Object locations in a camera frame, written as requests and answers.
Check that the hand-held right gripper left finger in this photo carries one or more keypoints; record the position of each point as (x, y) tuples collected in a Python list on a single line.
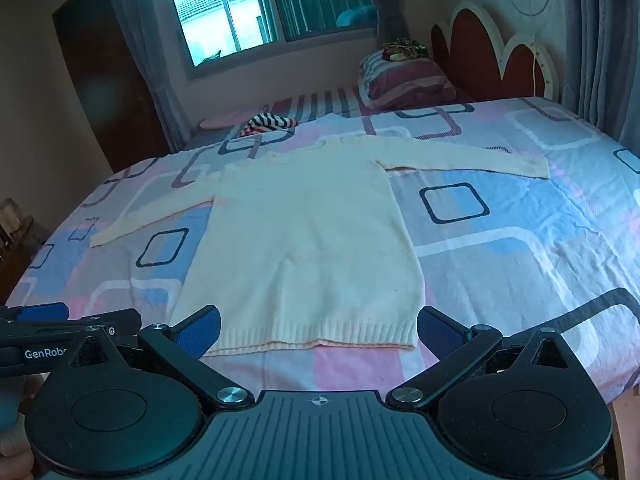
[(200, 332)]

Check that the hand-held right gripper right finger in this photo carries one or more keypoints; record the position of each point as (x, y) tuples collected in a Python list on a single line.
[(440, 332)]

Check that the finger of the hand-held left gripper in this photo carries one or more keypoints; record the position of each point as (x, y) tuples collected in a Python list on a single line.
[(90, 322), (35, 311)]

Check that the cream knit sweater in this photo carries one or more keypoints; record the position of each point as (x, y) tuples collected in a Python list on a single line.
[(310, 240)]

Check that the person's left hand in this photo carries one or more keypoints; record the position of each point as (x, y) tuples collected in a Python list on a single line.
[(12, 452)]

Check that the wooden bedside cabinet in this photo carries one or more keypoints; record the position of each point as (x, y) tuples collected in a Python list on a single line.
[(20, 255)]

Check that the pastel square-patterned bedsheet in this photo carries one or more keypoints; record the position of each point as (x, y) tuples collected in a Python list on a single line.
[(500, 260)]

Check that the striped folded cloth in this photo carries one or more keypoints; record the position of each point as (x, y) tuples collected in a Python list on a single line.
[(267, 125)]

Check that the dark wooden door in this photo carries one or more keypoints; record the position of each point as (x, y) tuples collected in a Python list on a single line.
[(100, 85)]

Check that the maroon striped pillow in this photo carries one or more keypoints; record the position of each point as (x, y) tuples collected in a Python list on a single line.
[(405, 82)]

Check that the maroon striped sheet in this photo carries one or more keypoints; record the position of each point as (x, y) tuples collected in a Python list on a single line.
[(325, 102)]

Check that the red and white headboard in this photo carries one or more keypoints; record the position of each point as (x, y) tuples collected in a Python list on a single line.
[(475, 50)]

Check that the floral cloth bundle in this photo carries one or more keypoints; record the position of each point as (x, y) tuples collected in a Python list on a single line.
[(402, 50)]

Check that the window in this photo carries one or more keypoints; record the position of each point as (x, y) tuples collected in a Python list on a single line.
[(220, 15)]

